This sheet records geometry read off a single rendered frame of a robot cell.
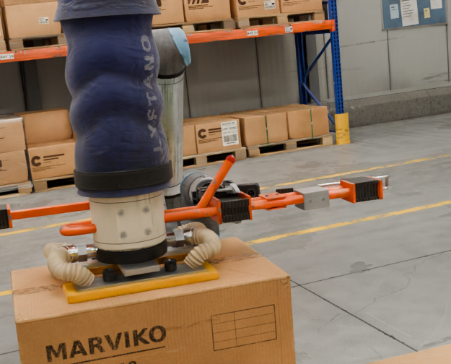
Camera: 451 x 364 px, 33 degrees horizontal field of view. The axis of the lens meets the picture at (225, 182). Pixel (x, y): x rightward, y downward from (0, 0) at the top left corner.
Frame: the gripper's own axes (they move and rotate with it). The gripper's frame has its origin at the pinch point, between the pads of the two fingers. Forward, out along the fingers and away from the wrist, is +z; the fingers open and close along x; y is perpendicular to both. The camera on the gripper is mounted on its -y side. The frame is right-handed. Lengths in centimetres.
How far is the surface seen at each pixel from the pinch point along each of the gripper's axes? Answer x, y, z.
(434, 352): -58, -62, -18
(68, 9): 50, 36, 8
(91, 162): 16.5, 35.2, 7.5
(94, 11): 48, 31, 12
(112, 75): 34.8, 28.5, 10.4
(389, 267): -109, -170, -249
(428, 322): -110, -142, -158
